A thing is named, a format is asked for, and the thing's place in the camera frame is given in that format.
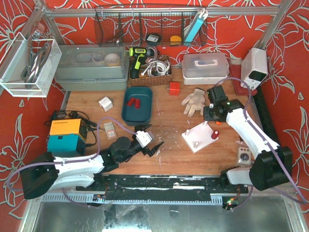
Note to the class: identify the wooden button box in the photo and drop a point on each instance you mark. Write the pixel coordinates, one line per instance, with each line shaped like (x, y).
(244, 156)

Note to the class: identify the white peg board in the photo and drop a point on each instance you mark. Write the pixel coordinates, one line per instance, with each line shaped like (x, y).
(198, 137)

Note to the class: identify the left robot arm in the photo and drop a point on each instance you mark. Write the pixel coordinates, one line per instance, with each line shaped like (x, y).
(48, 172)

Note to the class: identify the white lidded plastic case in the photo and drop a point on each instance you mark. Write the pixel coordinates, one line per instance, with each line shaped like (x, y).
(204, 68)

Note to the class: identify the yellow tape measure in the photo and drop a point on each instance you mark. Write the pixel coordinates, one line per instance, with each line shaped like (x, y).
(175, 40)

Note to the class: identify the teal white box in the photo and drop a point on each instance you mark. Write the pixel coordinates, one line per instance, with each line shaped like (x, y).
(192, 29)

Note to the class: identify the black wire basket shelf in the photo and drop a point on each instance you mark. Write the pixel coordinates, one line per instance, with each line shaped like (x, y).
(130, 24)

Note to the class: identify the clear acrylic wall bin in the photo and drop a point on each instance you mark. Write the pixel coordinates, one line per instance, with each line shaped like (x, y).
(29, 71)

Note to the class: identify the orange cube power socket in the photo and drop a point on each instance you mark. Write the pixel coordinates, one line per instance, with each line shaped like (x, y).
(174, 88)

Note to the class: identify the yellow black power drill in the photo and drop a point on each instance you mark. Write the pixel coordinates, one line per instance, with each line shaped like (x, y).
(140, 55)

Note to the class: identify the black round tape measure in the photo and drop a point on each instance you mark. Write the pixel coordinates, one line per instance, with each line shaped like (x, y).
(153, 39)

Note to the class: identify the white cube power socket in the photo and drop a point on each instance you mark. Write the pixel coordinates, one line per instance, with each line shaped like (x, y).
(106, 104)

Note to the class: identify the white power supply unit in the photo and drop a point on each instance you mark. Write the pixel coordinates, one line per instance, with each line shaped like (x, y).
(254, 68)

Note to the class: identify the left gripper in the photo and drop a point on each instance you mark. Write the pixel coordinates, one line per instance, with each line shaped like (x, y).
(145, 149)

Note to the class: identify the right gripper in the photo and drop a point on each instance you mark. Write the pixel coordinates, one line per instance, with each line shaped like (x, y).
(208, 114)

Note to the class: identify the white work glove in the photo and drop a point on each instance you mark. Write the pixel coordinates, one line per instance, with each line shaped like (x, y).
(194, 102)

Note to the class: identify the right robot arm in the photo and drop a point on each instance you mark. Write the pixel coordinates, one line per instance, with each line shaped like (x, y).
(272, 164)

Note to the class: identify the grey plastic storage box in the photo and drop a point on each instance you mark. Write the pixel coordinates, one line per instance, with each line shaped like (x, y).
(89, 67)

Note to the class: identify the woven wicker basket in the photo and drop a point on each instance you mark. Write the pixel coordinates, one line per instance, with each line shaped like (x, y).
(154, 73)

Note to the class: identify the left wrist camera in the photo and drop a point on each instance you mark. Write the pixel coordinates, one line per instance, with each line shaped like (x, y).
(143, 137)

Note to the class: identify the teal plastic tray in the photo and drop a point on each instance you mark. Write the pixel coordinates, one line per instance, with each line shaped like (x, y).
(142, 116)

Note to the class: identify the orange teal battery charger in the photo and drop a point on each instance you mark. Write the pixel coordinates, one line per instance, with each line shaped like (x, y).
(67, 138)

